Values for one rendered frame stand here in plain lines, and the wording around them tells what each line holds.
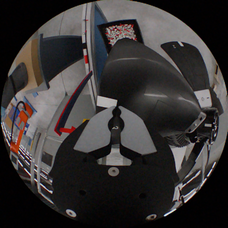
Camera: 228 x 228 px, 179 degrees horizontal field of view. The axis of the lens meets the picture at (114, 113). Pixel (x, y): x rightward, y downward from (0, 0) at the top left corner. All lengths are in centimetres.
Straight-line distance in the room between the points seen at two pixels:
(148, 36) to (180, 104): 124
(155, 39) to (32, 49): 135
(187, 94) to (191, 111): 4
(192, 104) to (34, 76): 49
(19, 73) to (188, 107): 55
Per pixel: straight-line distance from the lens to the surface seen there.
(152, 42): 135
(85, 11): 49
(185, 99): 16
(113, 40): 40
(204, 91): 34
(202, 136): 29
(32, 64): 38
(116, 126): 16
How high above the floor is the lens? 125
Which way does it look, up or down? 41 degrees down
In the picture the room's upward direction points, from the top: 178 degrees counter-clockwise
